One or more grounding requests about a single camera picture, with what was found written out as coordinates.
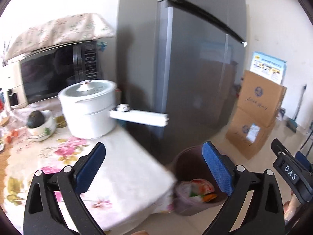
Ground grey two-door refrigerator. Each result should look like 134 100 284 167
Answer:
117 0 247 165

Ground blue white printed box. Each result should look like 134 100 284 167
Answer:
249 52 286 85

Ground red clear plastic bag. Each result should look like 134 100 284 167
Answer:
176 179 215 203

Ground stacked white plates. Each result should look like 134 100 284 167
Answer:
28 119 56 142

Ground person's hand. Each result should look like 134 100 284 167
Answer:
283 191 301 223

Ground white electric cooking pot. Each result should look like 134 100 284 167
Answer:
58 79 169 140

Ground upper cardboard box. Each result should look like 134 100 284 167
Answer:
238 70 287 127

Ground teal broom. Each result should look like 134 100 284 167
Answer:
286 84 307 133

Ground orange peel scrap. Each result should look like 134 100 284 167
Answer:
202 193 218 203

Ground white bowl green handle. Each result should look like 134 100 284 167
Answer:
27 110 56 137

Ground cardboard box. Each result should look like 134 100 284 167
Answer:
238 70 287 127
226 108 275 159

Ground glass jar cork lid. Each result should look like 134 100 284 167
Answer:
1 117 19 143

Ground dark purple trash bin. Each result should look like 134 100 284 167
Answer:
172 145 228 216

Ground black microwave oven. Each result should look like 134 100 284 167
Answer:
20 41 101 103

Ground lower cardboard box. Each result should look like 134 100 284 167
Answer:
226 108 275 159

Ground floral tablecloth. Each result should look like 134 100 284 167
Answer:
2 99 176 234

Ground dark green pumpkin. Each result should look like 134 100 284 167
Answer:
27 110 45 129

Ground cream air fryer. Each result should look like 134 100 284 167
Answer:
1 61 28 110

